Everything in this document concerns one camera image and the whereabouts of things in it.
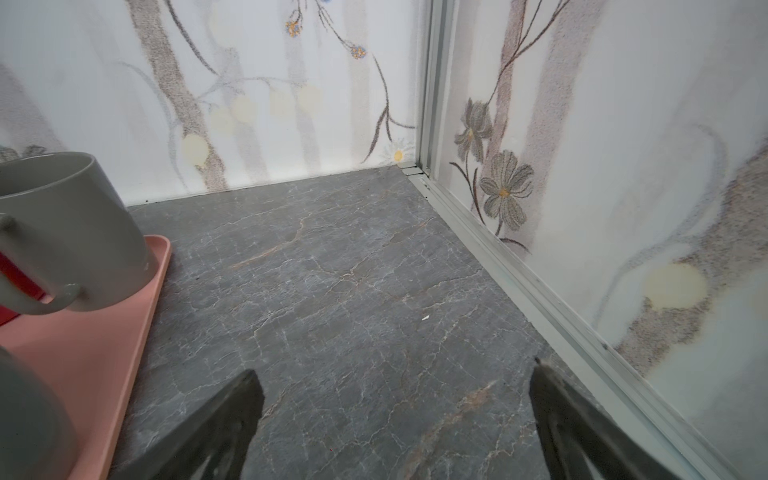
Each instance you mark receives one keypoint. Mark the small grey mug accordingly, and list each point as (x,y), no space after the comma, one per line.
(38,440)

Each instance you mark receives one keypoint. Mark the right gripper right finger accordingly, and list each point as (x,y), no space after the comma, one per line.
(580,442)

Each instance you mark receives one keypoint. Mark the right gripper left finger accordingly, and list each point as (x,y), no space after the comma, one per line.
(213,442)

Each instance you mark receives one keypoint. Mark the red mug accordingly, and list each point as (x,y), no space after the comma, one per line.
(18,291)

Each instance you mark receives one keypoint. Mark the pink rectangular tray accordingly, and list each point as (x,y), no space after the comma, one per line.
(90,360)

